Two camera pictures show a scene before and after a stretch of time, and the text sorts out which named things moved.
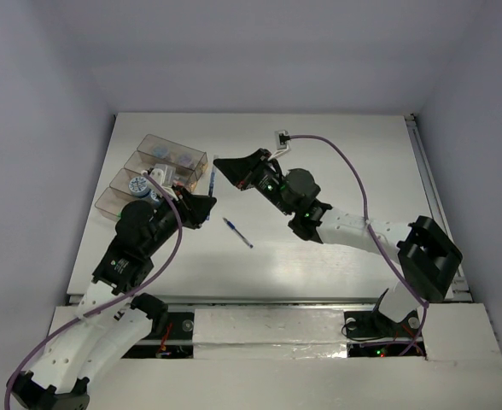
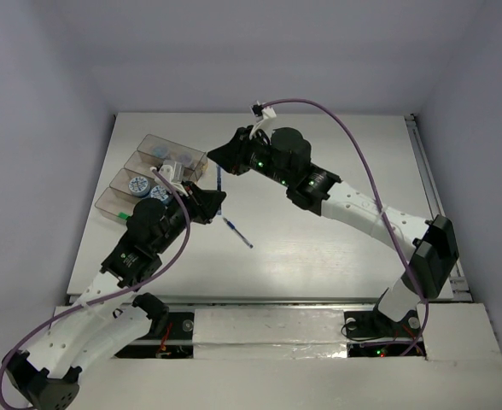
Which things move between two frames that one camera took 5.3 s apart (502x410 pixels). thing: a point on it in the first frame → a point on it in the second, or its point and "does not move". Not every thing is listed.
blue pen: [212, 185] → [218, 184]
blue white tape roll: [138, 186] does not move
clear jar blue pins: [160, 151] does not move
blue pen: [236, 230] does not move
